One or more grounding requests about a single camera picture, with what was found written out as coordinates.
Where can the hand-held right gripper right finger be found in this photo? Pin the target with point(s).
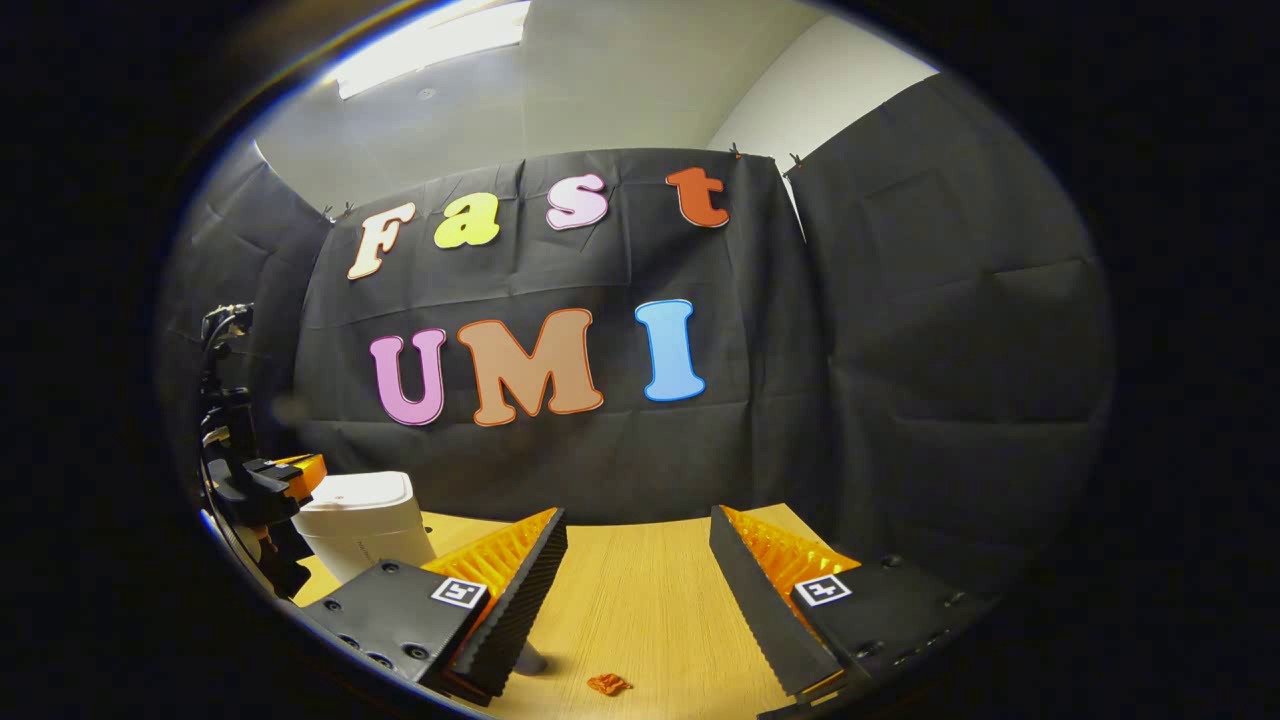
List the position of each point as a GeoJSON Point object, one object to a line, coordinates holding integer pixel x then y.
{"type": "Point", "coordinates": [760, 610]}

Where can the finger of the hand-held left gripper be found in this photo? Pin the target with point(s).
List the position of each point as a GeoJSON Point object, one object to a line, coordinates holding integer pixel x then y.
{"type": "Point", "coordinates": [300, 472]}

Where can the wooden desktop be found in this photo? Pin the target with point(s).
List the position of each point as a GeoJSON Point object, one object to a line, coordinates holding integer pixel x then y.
{"type": "Point", "coordinates": [640, 610]}

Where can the white desktop garbage bin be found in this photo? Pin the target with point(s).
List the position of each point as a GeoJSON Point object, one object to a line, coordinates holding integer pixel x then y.
{"type": "Point", "coordinates": [365, 530]}

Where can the orange paper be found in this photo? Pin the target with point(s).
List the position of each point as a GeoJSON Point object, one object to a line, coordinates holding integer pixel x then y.
{"type": "Point", "coordinates": [608, 684]}

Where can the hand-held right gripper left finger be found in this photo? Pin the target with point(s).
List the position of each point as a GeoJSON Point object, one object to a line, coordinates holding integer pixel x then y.
{"type": "Point", "coordinates": [520, 600]}

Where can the black backdrop cloth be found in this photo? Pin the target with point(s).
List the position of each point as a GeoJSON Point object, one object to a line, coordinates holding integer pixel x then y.
{"type": "Point", "coordinates": [900, 350]}

